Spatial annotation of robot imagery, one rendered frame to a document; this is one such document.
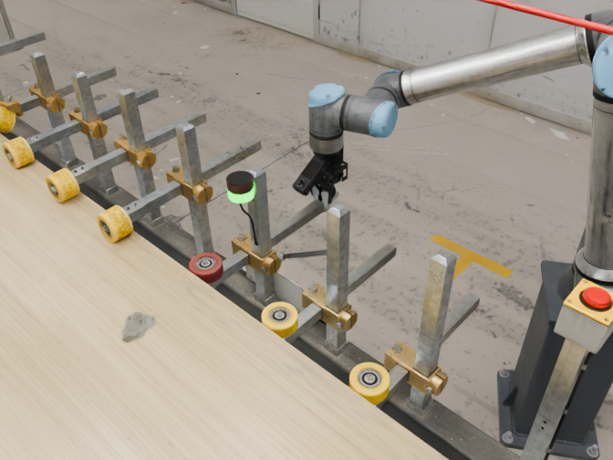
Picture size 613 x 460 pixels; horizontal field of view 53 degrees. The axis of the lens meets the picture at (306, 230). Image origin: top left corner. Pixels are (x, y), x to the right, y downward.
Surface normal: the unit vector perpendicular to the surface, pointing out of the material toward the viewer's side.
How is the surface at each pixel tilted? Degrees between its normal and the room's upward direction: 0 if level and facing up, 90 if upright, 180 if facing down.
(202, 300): 0
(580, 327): 90
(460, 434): 0
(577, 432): 90
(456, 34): 90
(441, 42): 90
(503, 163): 0
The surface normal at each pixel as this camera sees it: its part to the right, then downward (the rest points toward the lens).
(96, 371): -0.02, -0.77
